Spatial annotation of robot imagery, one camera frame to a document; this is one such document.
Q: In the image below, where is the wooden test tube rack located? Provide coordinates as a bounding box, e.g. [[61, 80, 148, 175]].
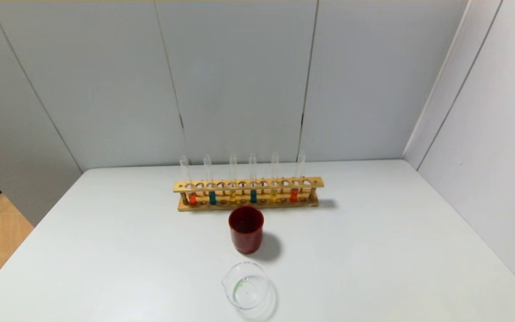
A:
[[173, 177, 325, 212]]

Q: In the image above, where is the clear glass beaker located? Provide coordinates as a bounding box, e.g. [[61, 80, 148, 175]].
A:
[[221, 262, 270, 310]]

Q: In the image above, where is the blue pigment glass test tube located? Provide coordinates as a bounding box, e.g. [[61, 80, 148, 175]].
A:
[[203, 154, 217, 206], [249, 153, 258, 204]]

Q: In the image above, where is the dark red plastic cup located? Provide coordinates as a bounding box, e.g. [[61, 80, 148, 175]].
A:
[[228, 205, 265, 255]]

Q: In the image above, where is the yellow pigment glass test tube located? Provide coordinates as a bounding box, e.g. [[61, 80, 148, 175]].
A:
[[229, 154, 238, 204], [270, 152, 280, 203]]

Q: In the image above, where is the red pigment glass test tube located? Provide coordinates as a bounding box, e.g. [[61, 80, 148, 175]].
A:
[[180, 156, 198, 206], [290, 151, 306, 202]]

